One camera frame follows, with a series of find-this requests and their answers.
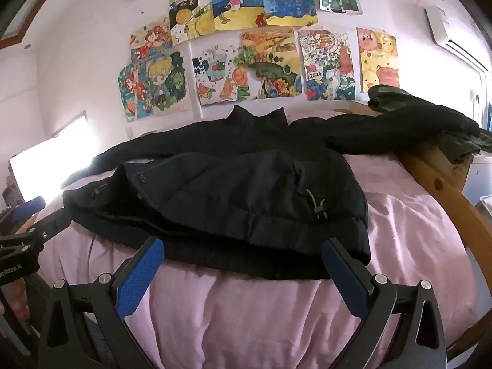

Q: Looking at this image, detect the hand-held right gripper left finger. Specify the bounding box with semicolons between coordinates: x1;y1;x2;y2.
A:
38;236;166;369

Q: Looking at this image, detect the black padded jacket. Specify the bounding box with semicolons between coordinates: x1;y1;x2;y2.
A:
61;105;481;281

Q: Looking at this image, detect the wooden door frame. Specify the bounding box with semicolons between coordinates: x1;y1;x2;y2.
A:
0;0;70;50

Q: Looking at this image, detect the white air conditioner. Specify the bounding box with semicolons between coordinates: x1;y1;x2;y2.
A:
425;6;490;72

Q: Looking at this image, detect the pink bed sheet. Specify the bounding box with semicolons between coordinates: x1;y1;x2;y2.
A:
36;108;477;369

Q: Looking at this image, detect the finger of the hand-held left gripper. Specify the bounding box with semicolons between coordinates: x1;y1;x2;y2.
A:
26;207;74;247
0;195;47;228

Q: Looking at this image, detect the group of colourful wall drawings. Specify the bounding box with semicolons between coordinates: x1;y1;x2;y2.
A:
117;0;400;124

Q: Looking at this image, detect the wooden bed frame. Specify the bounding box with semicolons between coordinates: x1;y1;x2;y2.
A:
348;100;492;354

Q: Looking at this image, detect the camouflage cloth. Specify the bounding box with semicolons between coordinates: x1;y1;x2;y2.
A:
367;84;492;164

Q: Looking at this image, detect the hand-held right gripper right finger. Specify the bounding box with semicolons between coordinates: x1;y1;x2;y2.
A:
321;237;448;369

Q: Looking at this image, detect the white storage box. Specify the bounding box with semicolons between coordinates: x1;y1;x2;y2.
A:
461;154;492;205

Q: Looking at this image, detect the bright window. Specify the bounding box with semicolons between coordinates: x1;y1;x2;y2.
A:
8;111;101;205

